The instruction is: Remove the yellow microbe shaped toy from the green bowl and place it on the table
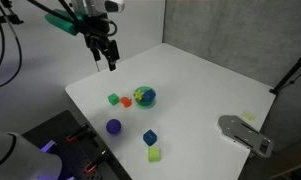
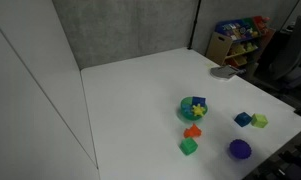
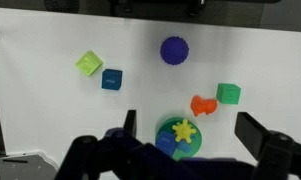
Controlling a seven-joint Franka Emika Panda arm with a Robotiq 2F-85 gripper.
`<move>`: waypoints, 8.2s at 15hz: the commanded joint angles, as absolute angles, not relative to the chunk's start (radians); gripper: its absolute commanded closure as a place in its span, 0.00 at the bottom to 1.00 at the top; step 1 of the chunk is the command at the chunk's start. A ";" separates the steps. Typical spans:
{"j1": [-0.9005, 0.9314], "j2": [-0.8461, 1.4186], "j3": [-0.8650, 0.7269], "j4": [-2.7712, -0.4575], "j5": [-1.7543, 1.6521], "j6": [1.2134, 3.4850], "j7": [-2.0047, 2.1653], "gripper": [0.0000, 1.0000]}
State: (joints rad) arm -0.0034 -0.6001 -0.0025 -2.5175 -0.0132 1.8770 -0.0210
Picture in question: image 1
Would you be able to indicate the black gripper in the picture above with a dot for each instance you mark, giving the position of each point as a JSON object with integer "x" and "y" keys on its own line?
{"x": 97, "y": 26}

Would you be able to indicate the yellow microbe shaped toy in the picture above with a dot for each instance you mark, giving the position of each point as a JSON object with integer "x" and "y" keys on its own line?
{"x": 138, "y": 95}

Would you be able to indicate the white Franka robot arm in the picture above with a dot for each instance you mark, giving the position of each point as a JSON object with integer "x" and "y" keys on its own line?
{"x": 23, "y": 158}

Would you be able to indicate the orange toy figure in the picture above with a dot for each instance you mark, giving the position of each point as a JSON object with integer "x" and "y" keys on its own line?
{"x": 126, "y": 102}

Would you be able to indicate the blue toy block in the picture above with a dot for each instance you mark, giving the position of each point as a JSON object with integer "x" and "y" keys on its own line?
{"x": 149, "y": 95}

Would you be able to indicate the green bowl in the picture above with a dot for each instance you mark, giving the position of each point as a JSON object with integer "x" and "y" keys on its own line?
{"x": 145, "y": 102}

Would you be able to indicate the purple bumpy ball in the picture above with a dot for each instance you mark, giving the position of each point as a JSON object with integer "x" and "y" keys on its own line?
{"x": 113, "y": 126}

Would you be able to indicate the black red toggle clamp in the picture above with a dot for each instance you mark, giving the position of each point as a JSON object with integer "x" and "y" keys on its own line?
{"x": 96, "y": 163}
{"x": 78, "y": 133}

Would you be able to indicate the dark blue cube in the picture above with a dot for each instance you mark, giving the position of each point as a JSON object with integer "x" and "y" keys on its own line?
{"x": 150, "y": 137}

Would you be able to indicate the black perforated base board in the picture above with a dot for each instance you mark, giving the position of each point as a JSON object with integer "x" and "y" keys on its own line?
{"x": 65, "y": 153}

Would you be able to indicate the lime green cube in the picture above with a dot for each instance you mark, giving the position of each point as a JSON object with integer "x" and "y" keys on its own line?
{"x": 154, "y": 154}

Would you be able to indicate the grey metal mounting plate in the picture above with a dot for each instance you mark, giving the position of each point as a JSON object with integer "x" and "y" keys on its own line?
{"x": 238, "y": 133}

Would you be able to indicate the yellow sticky note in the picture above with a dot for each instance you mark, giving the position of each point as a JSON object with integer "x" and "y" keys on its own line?
{"x": 248, "y": 115}

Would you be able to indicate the black stand pole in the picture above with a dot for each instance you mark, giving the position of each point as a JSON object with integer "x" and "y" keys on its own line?
{"x": 291, "y": 71}

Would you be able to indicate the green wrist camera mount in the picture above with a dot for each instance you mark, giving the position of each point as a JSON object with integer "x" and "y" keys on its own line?
{"x": 61, "y": 21}

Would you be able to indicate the black camera bracket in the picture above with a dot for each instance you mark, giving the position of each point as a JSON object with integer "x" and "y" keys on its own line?
{"x": 6, "y": 19}

